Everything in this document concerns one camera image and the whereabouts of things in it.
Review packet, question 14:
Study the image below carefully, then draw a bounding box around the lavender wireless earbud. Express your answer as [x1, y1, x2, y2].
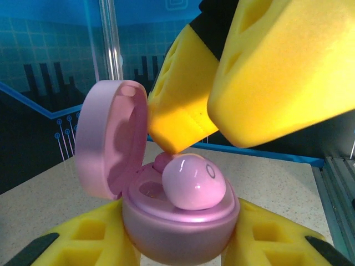
[154, 153, 227, 211]

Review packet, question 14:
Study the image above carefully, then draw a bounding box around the aluminium frame post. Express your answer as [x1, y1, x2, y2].
[98, 0, 124, 84]

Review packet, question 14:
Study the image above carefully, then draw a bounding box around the lavender earbud charging case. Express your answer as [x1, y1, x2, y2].
[74, 80, 241, 266]

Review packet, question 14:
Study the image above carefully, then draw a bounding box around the aluminium table side rail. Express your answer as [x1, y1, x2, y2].
[312, 156, 355, 261]

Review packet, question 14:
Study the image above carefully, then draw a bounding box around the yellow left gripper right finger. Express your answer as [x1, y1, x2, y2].
[221, 197, 355, 266]

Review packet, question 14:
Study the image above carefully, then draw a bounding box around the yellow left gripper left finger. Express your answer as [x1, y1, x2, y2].
[0, 199, 141, 266]

